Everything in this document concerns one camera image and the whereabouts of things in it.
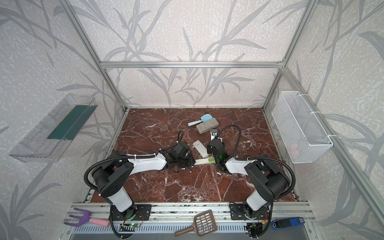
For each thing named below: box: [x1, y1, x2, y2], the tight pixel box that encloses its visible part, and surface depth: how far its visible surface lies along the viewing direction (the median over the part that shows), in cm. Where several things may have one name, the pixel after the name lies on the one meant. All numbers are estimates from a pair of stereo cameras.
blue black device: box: [271, 217, 305, 230], surface depth 70 cm
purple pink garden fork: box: [64, 207, 111, 227], surface depth 72 cm
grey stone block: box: [196, 118, 219, 134], surface depth 107 cm
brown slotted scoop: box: [174, 209, 218, 237], surface depth 72 cm
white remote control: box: [192, 139, 208, 158], surface depth 98 cm
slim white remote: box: [194, 158, 216, 166], surface depth 91 cm
